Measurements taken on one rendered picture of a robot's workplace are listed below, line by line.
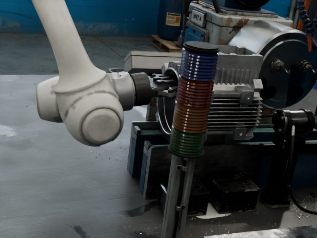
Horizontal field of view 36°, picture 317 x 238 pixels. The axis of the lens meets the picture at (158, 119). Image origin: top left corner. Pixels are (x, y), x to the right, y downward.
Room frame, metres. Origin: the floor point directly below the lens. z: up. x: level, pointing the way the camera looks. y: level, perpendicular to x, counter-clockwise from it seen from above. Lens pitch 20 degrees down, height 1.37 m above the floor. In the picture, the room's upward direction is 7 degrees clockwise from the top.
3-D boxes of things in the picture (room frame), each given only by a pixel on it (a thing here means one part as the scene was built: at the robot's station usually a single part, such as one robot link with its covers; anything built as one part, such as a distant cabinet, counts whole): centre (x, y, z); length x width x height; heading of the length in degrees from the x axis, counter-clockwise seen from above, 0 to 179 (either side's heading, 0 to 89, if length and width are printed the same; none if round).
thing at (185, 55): (0.78, -0.05, 1.19); 0.06 x 0.06 x 0.04
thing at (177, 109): (0.78, -0.05, 1.10); 0.06 x 0.06 x 0.04
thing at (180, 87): (0.78, -0.05, 1.14); 0.06 x 0.06 x 0.04
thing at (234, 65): (1.14, -0.15, 1.11); 0.12 x 0.11 x 0.07; 112
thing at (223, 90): (1.12, -0.11, 1.02); 0.20 x 0.19 x 0.19; 112
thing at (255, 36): (1.58, -0.32, 1.04); 0.37 x 0.25 x 0.25; 21
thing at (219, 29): (1.81, -0.23, 0.99); 0.35 x 0.31 x 0.37; 21
